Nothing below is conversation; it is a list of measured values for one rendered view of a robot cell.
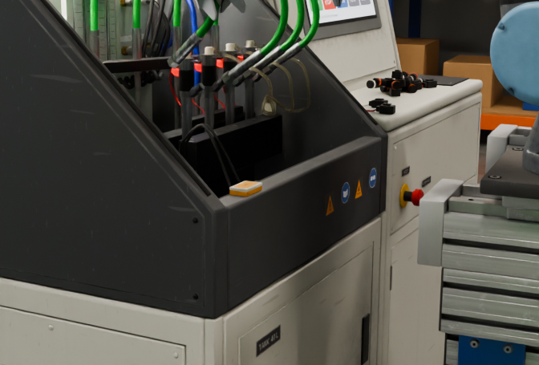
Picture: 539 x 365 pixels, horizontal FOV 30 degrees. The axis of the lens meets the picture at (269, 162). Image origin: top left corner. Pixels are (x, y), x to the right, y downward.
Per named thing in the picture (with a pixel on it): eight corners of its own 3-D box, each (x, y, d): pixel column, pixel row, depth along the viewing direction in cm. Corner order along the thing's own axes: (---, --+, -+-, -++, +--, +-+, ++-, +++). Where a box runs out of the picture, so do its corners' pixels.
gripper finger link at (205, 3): (202, 41, 157) (215, 0, 150) (186, 14, 159) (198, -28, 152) (220, 37, 158) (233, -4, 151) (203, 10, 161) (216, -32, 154)
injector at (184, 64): (200, 176, 181) (199, 59, 176) (176, 173, 183) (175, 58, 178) (208, 173, 183) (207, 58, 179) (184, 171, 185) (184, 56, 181)
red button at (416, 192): (417, 212, 210) (418, 188, 209) (399, 210, 212) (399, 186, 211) (425, 207, 215) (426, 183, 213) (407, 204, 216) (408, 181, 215)
